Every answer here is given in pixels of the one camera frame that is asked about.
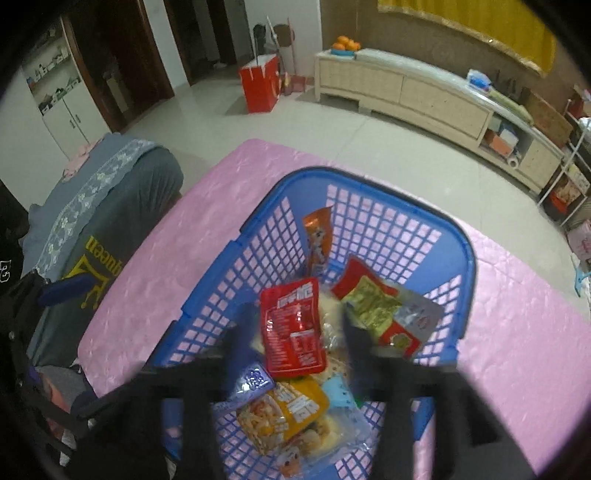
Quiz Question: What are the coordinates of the dark wooden door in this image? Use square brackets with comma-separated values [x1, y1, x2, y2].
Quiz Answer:
[62, 0, 176, 134]

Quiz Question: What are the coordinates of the red paper bag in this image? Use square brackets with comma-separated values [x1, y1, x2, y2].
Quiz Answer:
[239, 54, 281, 114]

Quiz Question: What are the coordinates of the yellow cloth cover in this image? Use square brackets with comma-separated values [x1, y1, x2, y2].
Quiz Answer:
[378, 0, 557, 77]

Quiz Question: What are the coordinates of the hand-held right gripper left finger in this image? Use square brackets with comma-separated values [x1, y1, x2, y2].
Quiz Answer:
[69, 300, 265, 480]

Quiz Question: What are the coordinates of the brown cardboard box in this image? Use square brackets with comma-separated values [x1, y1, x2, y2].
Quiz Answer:
[526, 90, 573, 148]

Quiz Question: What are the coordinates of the pale blue cartoon bread packet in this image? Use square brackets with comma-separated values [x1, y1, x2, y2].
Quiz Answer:
[276, 413, 370, 478]

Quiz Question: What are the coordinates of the white metal shelf rack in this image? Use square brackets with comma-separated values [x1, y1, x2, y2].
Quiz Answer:
[538, 115, 591, 227]

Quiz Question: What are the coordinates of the red green label snack packet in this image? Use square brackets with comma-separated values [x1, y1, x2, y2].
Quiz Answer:
[331, 257, 402, 330]

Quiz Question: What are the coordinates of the pink cloth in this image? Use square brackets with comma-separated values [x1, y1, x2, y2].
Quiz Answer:
[62, 141, 100, 178]

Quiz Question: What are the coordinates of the pink tablecloth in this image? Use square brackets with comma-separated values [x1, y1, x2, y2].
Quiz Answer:
[76, 138, 591, 480]

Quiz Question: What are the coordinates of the beige television cabinet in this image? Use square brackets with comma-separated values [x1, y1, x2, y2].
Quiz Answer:
[314, 47, 566, 197]

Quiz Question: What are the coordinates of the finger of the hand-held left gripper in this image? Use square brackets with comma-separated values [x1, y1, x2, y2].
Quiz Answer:
[9, 342, 93, 444]
[7, 272, 93, 333]

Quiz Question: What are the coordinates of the black router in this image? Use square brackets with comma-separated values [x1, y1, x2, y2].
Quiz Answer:
[492, 69, 529, 100]

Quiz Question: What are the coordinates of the purple printed candy packet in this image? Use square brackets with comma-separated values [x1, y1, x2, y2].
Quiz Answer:
[213, 361, 274, 414]

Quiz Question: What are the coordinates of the blue plastic basket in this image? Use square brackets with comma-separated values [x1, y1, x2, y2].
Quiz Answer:
[143, 166, 476, 480]

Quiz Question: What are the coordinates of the pink bag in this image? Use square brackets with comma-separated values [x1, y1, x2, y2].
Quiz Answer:
[567, 219, 591, 264]

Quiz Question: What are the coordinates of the orange cartoon snack packet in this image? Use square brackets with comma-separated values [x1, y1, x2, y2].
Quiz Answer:
[302, 206, 334, 278]

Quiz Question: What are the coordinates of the silver red snack packet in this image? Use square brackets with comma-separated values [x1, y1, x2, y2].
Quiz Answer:
[376, 288, 445, 360]

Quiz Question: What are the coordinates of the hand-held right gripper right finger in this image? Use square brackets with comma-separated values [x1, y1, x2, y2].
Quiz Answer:
[342, 311, 525, 480]

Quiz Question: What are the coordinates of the green folded cloth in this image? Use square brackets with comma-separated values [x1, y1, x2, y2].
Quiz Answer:
[488, 89, 534, 123]

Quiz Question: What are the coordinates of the white wall cabinet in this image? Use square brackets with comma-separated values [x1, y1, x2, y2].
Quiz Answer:
[21, 14, 112, 160]

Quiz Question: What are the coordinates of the person's dark clothing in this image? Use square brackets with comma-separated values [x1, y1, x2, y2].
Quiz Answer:
[0, 180, 31, 296]

